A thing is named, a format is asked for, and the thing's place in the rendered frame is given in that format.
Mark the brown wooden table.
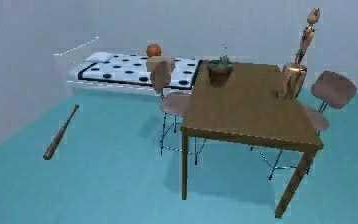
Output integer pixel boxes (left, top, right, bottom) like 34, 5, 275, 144
180, 61, 325, 220

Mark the orange ball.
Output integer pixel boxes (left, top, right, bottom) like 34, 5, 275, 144
145, 43, 163, 59

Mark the white pillow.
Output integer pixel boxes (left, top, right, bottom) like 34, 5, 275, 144
85, 51, 115, 64

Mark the green plant in brown pot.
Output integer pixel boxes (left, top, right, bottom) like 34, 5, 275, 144
206, 43, 235, 89

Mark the brown chair with wire legs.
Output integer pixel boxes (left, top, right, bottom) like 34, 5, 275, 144
150, 60, 208, 166
249, 70, 358, 181

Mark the white bed with black dots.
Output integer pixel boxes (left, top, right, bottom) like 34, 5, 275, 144
66, 51, 203, 98

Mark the brown baseball bat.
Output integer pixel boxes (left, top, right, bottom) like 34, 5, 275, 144
42, 104, 81, 161

